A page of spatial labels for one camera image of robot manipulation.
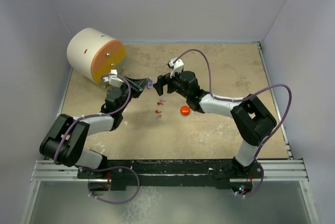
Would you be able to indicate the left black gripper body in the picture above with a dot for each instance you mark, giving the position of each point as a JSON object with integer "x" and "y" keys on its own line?
{"x": 125, "y": 90}

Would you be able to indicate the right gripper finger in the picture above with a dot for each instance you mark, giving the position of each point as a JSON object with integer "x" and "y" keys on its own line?
{"x": 159, "y": 88}
{"x": 163, "y": 79}

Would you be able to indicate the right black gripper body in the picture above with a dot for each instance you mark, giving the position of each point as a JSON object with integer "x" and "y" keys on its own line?
{"x": 174, "y": 85}

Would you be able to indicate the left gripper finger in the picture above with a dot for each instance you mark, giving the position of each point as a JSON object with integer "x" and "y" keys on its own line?
{"x": 137, "y": 83}
{"x": 136, "y": 90}

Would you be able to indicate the purple earbud charging case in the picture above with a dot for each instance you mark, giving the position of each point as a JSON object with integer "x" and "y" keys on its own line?
{"x": 149, "y": 83}

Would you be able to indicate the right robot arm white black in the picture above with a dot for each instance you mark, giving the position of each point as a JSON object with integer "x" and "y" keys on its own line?
{"x": 253, "y": 120}

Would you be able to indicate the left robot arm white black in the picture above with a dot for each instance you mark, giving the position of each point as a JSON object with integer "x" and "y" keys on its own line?
{"x": 64, "y": 142}

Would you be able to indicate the orange earbud charging case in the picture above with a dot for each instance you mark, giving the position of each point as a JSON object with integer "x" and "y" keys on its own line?
{"x": 185, "y": 110}

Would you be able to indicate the round white drawer cabinet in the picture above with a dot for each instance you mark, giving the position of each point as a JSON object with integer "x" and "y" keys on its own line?
{"x": 94, "y": 54}

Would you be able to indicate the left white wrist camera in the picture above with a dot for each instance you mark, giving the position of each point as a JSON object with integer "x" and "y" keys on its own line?
{"x": 113, "y": 79}

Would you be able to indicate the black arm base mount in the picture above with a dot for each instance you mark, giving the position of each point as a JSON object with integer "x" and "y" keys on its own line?
{"x": 217, "y": 173}

